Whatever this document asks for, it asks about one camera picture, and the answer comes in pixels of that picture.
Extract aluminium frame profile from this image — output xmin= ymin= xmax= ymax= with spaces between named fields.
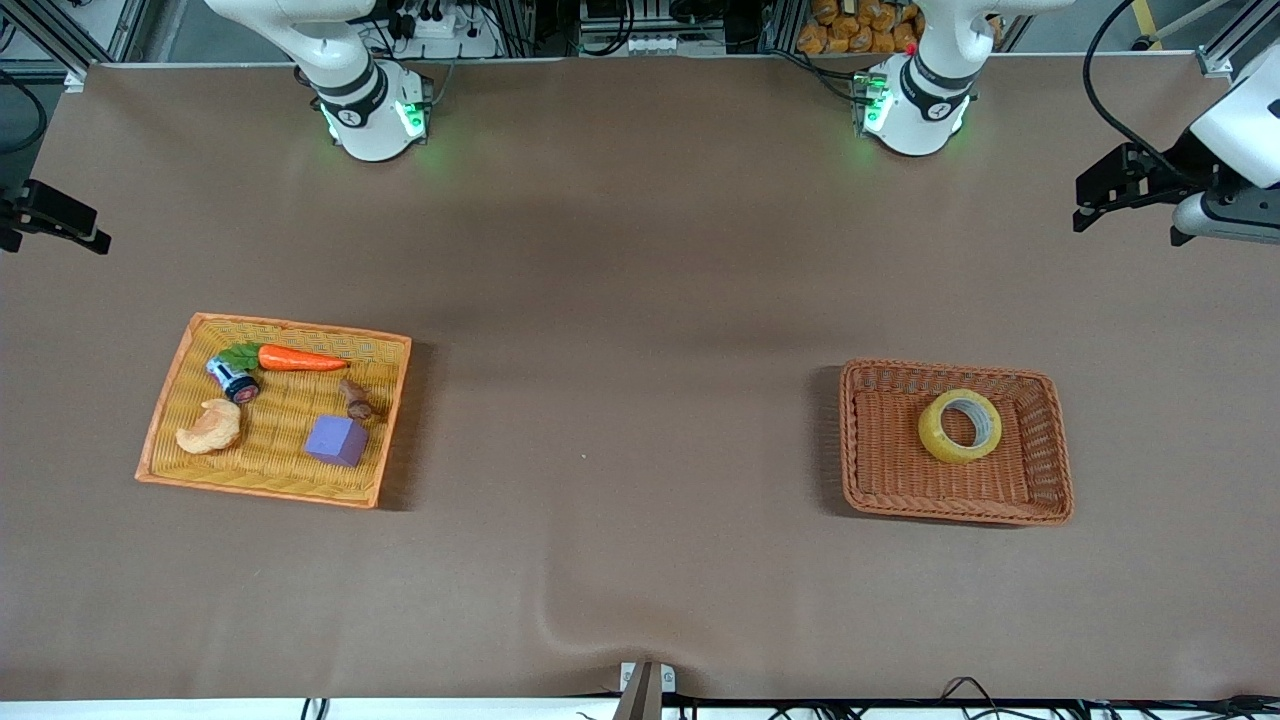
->
xmin=0 ymin=0 xmax=151 ymax=83

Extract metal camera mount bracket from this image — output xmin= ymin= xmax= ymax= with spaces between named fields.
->
xmin=612 ymin=660 xmax=677 ymax=720

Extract purple cube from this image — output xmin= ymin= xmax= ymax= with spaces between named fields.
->
xmin=304 ymin=415 xmax=370 ymax=469

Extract orange toy carrot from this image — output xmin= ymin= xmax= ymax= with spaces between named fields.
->
xmin=218 ymin=342 xmax=351 ymax=374

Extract yellow wicker tray orange rim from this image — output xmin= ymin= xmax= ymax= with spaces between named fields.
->
xmin=135 ymin=312 xmax=413 ymax=510

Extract toy croissant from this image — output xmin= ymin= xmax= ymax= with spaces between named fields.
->
xmin=175 ymin=399 xmax=243 ymax=456

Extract yellow tape roll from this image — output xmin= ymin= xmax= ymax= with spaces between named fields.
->
xmin=918 ymin=388 xmax=1003 ymax=464

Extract brown wicker basket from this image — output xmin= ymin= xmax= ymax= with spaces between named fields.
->
xmin=838 ymin=360 xmax=1076 ymax=528

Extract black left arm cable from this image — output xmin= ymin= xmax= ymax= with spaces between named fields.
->
xmin=1082 ymin=0 xmax=1206 ymax=189

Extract white power strip black plugs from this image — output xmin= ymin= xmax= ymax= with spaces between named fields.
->
xmin=398 ymin=8 xmax=501 ymax=59

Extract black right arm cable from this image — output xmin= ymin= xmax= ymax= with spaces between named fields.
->
xmin=0 ymin=68 xmax=49 ymax=156

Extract pile of orange toy breads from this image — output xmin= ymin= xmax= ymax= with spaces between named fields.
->
xmin=797 ymin=0 xmax=923 ymax=56

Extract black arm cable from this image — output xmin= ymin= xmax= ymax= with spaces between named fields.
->
xmin=0 ymin=68 xmax=49 ymax=156
xmin=1082 ymin=0 xmax=1206 ymax=189

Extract small printed jar black lid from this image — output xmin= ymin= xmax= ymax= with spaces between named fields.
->
xmin=206 ymin=355 xmax=262 ymax=405

